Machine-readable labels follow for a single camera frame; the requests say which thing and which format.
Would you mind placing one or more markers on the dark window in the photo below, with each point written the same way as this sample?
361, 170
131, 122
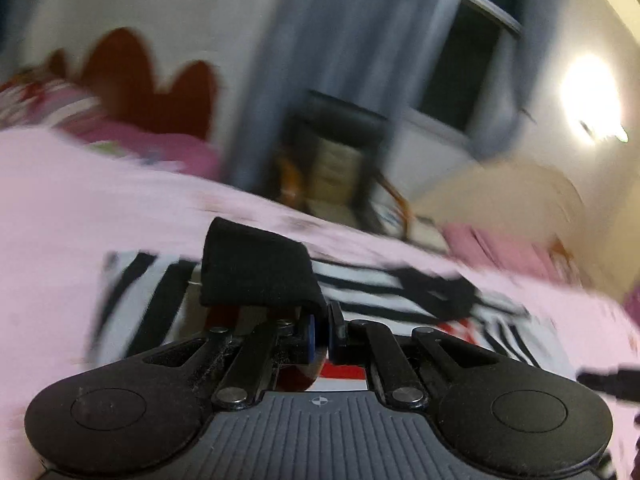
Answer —
463, 56

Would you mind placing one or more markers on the red heart headboard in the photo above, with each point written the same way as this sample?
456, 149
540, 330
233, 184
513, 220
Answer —
119, 70

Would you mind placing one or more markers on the pink floral bedsheet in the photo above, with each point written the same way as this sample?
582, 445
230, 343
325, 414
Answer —
64, 208

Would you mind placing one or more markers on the striped pink pillow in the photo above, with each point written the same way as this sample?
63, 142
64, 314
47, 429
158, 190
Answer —
53, 103

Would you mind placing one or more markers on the pink blanket right bed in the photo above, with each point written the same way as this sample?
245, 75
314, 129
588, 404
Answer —
480, 248

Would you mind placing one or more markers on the cream arched headboard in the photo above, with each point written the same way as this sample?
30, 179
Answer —
513, 197

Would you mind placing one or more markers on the blue grey middle curtain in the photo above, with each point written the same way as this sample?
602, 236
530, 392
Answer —
367, 52

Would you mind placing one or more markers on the striped cat sweater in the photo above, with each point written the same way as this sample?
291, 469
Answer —
148, 299

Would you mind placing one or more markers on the blue grey curtain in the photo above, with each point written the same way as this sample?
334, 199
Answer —
512, 82
367, 52

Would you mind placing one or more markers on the magenta bed cover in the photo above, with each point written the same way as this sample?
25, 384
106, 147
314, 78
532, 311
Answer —
191, 155

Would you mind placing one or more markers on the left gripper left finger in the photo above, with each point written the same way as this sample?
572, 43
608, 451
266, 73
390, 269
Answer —
230, 367

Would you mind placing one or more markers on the wall lamp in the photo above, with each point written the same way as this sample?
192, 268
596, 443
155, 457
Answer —
604, 129

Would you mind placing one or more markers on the blue grey right curtain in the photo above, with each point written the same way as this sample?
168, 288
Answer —
512, 82

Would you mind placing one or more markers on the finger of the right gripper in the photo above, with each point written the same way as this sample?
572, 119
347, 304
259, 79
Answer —
623, 384

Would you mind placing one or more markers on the black leather armchair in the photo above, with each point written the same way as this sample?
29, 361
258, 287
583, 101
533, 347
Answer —
328, 164

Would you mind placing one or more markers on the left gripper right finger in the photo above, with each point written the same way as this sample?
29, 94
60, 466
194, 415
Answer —
408, 373

